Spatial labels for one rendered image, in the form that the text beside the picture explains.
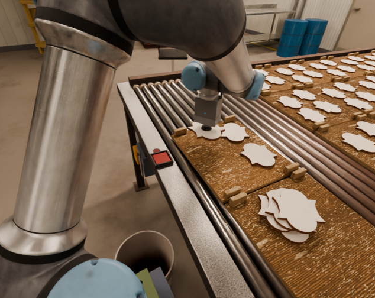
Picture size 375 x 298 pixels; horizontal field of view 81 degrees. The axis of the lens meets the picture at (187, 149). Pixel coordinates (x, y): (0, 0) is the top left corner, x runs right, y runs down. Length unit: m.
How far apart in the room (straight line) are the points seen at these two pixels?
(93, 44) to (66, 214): 0.22
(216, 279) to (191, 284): 0.97
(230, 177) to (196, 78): 0.37
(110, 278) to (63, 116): 0.21
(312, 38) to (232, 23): 6.20
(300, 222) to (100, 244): 1.40
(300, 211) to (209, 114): 0.42
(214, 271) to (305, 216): 0.29
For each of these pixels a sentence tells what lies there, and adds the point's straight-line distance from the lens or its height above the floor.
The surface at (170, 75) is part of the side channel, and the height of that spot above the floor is 0.94.
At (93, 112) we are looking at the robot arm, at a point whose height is 1.35.
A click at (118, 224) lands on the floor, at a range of 1.84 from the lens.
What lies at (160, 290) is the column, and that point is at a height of 0.87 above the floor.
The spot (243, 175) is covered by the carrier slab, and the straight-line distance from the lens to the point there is 0.82.
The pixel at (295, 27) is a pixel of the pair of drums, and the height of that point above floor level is 0.65.
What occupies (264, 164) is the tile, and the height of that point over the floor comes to 0.95.
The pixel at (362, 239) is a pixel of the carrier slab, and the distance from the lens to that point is 0.81.
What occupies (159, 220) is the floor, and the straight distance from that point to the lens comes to 1.80.
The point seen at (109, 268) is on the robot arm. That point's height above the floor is 1.19.
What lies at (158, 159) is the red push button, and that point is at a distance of 0.86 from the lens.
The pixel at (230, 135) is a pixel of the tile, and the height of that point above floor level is 0.95.
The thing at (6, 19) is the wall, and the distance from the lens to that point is 6.91.
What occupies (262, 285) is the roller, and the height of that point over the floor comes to 0.92.
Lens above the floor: 1.50
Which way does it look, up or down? 38 degrees down
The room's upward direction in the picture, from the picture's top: 2 degrees clockwise
